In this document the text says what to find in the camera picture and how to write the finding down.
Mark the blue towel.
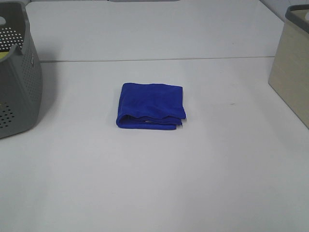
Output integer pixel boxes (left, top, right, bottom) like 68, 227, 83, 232
116, 83, 186, 130

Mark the beige bin with grey rim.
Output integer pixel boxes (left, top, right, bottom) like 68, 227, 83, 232
268, 4, 309, 127

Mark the grey perforated plastic basket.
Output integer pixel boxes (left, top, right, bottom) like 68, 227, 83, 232
0, 1, 43, 138

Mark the yellow-green item inside basket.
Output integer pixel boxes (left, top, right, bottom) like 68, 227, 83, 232
0, 51, 9, 59

